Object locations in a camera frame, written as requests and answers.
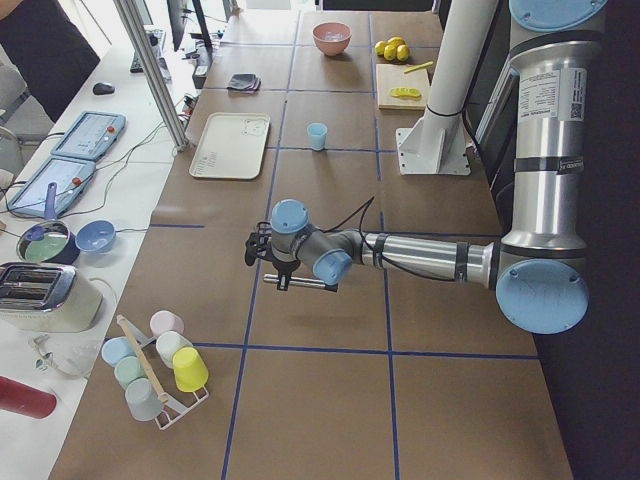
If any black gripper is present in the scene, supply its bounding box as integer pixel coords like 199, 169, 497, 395
271, 256, 299, 291

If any steel muddler black tip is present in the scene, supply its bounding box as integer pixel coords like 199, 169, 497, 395
263, 274, 338, 292

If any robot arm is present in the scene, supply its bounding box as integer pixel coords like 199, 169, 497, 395
254, 1, 606, 334

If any pink plastic cup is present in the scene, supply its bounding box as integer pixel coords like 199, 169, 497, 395
149, 310, 184, 338

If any yellow plastic cup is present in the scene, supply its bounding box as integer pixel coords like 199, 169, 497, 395
172, 347, 209, 392

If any white plastic cup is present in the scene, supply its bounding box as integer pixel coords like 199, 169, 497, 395
155, 330, 193, 369

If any light blue plastic cup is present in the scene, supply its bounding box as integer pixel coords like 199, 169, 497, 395
307, 122, 328, 151

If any green plastic cup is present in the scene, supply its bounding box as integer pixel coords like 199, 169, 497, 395
114, 356, 146, 390

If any blue plastic cup on rack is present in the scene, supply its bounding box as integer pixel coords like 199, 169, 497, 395
101, 336, 135, 368

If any grey plastic cup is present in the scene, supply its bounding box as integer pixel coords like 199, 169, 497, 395
125, 378, 163, 421

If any pink bowl of ice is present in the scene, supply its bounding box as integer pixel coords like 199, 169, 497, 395
312, 22, 352, 56

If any cream bear serving tray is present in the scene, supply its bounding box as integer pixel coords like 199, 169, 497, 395
189, 112, 270, 180

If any blue bowl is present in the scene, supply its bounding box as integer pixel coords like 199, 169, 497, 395
75, 220, 116, 253

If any grey folded cloth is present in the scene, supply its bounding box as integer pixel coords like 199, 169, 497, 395
226, 73, 261, 93

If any bamboo cutting board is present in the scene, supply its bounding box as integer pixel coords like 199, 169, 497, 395
376, 64, 430, 110

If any teach pendant near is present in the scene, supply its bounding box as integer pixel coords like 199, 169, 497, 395
8, 156, 96, 219

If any teach pendant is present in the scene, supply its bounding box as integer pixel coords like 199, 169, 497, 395
51, 111, 127, 162
8, 156, 96, 219

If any blue saucepan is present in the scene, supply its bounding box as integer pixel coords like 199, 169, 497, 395
16, 182, 80, 265

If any teach pendant far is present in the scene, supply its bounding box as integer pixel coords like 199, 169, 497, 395
51, 111, 127, 162

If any yellow plastic knife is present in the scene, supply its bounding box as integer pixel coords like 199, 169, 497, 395
403, 61, 435, 74

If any whole yellow lemon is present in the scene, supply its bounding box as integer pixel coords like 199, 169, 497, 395
383, 45, 397, 61
374, 41, 388, 56
396, 44, 411, 62
387, 36, 406, 47

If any black keyboard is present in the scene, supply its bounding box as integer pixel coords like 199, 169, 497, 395
129, 28, 167, 74

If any black computer mouse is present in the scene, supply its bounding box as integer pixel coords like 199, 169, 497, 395
92, 82, 115, 96

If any red bottle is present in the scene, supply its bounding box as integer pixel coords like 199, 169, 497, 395
1, 376, 57, 419

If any person in black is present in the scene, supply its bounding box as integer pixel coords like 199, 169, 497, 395
1, 0, 100, 121

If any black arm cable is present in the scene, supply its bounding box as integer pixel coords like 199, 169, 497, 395
319, 195, 461, 281

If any aluminium frame post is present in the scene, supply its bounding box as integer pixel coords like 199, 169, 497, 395
114, 0, 189, 152

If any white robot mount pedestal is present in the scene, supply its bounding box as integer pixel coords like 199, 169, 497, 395
396, 0, 498, 175

